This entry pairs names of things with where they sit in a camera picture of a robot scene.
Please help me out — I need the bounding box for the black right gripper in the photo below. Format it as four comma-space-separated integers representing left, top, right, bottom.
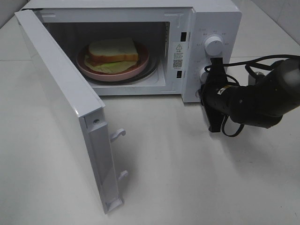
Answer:
199, 58, 228, 133

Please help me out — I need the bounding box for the round door release button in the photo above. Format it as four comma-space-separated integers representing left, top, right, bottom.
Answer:
195, 90, 200, 98

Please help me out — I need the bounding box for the white timer knob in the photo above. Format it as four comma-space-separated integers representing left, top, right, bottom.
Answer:
199, 68, 208, 83

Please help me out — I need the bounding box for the pink round plate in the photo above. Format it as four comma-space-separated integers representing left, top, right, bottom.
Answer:
76, 42, 150, 83

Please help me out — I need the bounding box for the toast sandwich with lettuce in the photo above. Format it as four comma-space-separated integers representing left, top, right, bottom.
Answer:
84, 37, 139, 74

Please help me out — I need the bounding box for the white microwave door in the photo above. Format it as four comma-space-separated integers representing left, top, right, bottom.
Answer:
15, 10, 128, 213

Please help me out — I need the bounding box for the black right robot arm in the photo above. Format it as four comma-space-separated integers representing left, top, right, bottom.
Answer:
198, 54, 300, 137

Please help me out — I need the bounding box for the white upper power knob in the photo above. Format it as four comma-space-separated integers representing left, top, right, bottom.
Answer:
204, 35, 224, 56

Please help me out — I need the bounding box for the warning label sticker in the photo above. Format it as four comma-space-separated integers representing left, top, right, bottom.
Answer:
172, 42, 186, 70

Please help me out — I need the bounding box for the glass microwave turntable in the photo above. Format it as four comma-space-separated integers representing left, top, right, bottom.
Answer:
81, 56, 159, 85

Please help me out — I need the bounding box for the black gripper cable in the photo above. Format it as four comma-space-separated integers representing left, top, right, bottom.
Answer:
203, 54, 300, 136

